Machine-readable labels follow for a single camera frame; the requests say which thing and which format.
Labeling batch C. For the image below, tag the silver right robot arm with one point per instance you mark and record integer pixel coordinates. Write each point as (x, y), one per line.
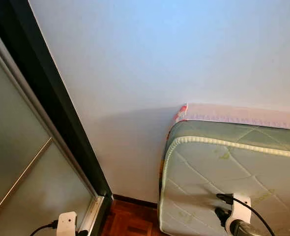
(243, 230)

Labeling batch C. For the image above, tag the green white quilted mattress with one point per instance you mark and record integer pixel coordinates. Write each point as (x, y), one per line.
(209, 162)

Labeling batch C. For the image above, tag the pink mattress in plastic wrap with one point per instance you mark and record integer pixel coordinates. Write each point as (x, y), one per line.
(233, 117)

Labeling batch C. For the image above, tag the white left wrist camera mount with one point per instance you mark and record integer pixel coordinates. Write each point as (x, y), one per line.
(66, 223)

